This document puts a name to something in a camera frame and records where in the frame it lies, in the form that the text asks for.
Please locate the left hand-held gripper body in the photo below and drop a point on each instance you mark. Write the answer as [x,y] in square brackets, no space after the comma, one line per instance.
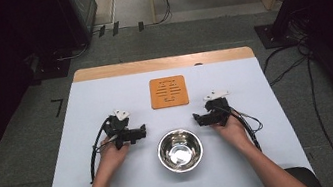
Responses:
[118,128]

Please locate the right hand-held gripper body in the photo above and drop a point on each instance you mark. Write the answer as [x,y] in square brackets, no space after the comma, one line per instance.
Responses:
[218,112]

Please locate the stainless steel bowl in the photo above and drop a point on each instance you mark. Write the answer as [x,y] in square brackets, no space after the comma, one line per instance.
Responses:
[180,150]

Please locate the person's right hand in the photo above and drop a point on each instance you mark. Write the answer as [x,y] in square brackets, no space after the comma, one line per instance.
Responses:
[235,131]

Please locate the person's left hand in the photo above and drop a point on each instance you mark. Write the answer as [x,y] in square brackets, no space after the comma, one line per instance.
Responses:
[110,156]

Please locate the orange wooden trivet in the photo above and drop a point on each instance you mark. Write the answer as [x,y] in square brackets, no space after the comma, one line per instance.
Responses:
[168,91]

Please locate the white table mat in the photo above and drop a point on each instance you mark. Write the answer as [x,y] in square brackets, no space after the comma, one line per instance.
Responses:
[141,181]

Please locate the black stand base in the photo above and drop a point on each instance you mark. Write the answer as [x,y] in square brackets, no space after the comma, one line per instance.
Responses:
[50,66]
[275,35]

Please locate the black floor tape strip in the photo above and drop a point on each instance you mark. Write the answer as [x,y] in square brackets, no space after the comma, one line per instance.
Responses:
[115,28]
[141,26]

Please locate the black cabinet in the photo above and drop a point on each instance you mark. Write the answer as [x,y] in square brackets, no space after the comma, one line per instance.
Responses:
[82,12]

